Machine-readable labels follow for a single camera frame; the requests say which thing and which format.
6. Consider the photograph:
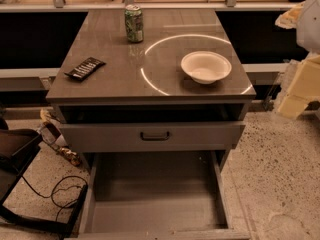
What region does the upper grey drawer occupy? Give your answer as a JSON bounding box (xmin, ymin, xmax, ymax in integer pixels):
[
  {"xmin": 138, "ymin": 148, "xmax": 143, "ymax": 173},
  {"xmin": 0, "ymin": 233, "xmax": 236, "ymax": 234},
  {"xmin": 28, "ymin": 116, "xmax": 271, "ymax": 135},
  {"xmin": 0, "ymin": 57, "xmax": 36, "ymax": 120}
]
[{"xmin": 60, "ymin": 121, "xmax": 245, "ymax": 153}]

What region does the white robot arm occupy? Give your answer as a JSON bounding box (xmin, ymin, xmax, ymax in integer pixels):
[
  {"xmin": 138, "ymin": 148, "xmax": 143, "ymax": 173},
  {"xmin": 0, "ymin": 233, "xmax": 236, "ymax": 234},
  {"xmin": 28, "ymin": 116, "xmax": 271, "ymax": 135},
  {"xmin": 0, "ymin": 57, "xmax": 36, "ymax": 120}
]
[{"xmin": 275, "ymin": 0, "xmax": 320, "ymax": 119}]

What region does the black chair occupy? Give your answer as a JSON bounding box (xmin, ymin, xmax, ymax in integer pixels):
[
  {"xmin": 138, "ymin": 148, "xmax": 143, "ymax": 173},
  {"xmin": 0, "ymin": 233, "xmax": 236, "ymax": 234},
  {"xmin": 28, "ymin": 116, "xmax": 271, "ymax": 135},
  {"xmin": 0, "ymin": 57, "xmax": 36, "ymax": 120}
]
[{"xmin": 0, "ymin": 117, "xmax": 88, "ymax": 238}]

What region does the grey metal rail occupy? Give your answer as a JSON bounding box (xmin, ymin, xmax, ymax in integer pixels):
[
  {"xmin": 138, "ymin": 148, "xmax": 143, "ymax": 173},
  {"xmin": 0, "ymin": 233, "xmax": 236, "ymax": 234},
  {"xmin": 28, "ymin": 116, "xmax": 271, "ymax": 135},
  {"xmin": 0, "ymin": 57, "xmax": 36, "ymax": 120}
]
[{"xmin": 0, "ymin": 1, "xmax": 320, "ymax": 13}]

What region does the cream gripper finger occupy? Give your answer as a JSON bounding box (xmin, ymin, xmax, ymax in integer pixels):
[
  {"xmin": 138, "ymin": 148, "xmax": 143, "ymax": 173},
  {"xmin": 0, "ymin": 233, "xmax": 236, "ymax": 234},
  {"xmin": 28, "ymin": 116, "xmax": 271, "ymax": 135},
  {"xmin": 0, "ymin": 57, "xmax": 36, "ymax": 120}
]
[
  {"xmin": 276, "ymin": 55, "xmax": 320, "ymax": 119},
  {"xmin": 275, "ymin": 2, "xmax": 304, "ymax": 29}
]

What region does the crumpled wrapper on floor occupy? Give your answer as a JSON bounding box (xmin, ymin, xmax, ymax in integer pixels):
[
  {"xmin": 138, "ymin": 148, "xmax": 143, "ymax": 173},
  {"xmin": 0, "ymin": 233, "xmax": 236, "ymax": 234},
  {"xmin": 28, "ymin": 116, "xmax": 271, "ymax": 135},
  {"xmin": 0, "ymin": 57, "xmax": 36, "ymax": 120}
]
[{"xmin": 38, "ymin": 109, "xmax": 81, "ymax": 167}]

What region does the black snack bar wrapper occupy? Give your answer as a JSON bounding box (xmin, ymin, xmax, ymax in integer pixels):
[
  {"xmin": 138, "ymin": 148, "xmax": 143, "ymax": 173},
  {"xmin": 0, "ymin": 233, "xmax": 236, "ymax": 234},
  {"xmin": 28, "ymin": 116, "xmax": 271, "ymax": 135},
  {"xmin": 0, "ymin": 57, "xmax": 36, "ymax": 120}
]
[{"xmin": 65, "ymin": 57, "xmax": 105, "ymax": 82}]

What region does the green soda can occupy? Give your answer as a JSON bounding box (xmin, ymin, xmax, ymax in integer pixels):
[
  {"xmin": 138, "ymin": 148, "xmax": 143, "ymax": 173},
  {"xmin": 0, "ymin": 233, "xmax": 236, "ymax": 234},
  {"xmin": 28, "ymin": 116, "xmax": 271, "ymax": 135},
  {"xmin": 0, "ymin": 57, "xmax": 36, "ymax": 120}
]
[{"xmin": 124, "ymin": 4, "xmax": 144, "ymax": 43}]

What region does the open grey middle drawer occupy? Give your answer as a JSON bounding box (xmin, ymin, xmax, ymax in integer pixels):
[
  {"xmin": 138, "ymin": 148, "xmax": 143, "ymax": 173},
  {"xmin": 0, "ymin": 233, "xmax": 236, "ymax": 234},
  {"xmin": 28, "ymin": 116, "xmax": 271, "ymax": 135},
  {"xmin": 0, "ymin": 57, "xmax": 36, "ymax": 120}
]
[{"xmin": 66, "ymin": 151, "xmax": 250, "ymax": 240}]

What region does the white paper bowl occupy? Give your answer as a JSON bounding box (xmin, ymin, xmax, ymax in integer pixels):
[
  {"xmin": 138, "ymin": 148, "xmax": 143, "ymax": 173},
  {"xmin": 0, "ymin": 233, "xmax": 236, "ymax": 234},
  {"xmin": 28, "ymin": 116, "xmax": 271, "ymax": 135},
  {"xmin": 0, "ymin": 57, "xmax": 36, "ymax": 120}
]
[{"xmin": 181, "ymin": 51, "xmax": 232, "ymax": 84}]

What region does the black drawer handle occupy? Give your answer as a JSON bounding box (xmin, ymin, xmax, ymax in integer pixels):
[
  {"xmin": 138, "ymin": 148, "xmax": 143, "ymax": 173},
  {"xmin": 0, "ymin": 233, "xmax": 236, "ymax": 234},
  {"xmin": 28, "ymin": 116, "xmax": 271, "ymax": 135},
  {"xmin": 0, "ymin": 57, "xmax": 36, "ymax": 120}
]
[{"xmin": 140, "ymin": 132, "xmax": 170, "ymax": 141}]

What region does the black cable on floor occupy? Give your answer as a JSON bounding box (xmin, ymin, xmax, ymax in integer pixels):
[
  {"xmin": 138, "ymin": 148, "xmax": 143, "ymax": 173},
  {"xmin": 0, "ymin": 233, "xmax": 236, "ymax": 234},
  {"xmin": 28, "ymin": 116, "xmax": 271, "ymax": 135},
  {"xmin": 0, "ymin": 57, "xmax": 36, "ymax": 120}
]
[{"xmin": 20, "ymin": 174, "xmax": 88, "ymax": 222}]

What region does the grey drawer cabinet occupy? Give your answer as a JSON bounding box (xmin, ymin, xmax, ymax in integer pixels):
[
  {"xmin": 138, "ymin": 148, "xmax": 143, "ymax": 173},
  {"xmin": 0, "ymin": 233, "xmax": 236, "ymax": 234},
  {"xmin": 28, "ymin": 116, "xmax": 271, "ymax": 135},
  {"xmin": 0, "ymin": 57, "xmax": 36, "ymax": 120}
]
[{"xmin": 45, "ymin": 8, "xmax": 257, "ymax": 172}]

